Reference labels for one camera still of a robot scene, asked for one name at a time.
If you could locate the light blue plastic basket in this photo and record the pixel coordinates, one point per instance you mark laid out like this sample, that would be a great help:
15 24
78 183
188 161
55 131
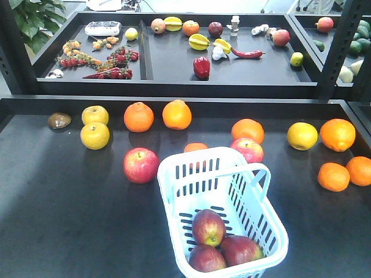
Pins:
222 180

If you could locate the red apple front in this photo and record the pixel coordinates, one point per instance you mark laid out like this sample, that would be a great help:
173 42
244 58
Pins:
208 228

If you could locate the red apple bottom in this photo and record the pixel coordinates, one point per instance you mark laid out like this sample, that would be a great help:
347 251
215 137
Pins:
206 258

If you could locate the small orange mandarin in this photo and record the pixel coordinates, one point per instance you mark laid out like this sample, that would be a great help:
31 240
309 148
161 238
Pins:
195 146

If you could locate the orange with knob right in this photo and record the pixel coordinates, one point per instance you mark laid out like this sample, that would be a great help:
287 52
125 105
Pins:
177 115

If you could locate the orange with knob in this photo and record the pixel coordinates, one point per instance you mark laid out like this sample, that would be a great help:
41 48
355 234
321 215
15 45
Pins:
177 115
138 117

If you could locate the orange with knob left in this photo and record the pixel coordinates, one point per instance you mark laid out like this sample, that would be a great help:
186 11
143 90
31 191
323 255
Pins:
138 117

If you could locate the large orange grapefruit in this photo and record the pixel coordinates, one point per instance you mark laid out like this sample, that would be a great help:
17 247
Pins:
248 128

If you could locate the dark red bell pepper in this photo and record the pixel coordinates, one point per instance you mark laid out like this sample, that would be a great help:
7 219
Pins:
201 67

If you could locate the yellow pear-apple front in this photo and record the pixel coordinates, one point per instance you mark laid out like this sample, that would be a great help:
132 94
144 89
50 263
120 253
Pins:
95 135

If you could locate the yellow pear-apple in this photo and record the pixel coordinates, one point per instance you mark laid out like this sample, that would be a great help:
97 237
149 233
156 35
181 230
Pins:
95 135
95 113

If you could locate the white garlic bulb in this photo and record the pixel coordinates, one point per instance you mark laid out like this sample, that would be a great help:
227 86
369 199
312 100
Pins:
218 53

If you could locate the yellow pear-apple rear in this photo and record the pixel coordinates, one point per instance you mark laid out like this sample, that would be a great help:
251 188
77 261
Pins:
95 113

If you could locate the yellow starfruit small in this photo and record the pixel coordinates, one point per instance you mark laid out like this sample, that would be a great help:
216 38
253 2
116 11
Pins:
226 47

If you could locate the black wooden produce stand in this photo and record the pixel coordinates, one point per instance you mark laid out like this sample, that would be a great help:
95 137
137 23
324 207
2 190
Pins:
69 211

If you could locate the red cherry tomato bunch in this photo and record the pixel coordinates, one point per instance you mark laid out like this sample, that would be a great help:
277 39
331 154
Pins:
121 57

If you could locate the red chili pepper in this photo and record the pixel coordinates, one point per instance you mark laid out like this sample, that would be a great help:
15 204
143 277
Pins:
247 55

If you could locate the orange persimmon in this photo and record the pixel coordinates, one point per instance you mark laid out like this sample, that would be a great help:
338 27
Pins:
190 27

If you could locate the dark red plum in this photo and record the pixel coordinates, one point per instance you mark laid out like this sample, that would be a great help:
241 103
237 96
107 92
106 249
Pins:
215 29

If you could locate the yellow round citrus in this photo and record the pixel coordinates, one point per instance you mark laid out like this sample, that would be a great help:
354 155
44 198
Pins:
302 136

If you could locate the yellow starfruit rear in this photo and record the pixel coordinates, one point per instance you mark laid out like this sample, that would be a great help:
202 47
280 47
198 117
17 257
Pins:
173 24

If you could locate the pink pomegranate rear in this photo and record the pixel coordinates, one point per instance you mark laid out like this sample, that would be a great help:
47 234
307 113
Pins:
158 26

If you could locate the small yellow lemon rear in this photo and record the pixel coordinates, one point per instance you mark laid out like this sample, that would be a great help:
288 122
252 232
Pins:
131 34

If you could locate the brown mushroom cap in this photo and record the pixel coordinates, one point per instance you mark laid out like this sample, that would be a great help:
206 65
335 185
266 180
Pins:
59 120

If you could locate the small green lime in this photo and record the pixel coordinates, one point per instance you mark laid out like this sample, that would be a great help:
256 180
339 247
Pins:
297 59

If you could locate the red peach apple rear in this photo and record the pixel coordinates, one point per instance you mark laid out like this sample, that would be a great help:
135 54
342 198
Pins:
281 37

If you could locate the white electronic scale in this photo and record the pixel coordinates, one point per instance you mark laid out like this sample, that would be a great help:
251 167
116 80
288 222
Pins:
103 28

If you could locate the bright orange knobbed orange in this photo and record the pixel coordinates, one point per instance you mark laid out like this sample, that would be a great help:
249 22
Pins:
338 134

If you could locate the small orange left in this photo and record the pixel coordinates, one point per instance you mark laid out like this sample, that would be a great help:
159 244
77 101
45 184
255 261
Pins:
333 177

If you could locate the small orange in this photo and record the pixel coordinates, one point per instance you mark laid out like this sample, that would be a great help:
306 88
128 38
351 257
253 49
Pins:
359 170
333 177

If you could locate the small orange right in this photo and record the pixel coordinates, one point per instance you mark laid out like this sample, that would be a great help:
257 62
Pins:
359 170

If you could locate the green potted plant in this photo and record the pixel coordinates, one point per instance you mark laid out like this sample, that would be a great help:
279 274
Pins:
38 20

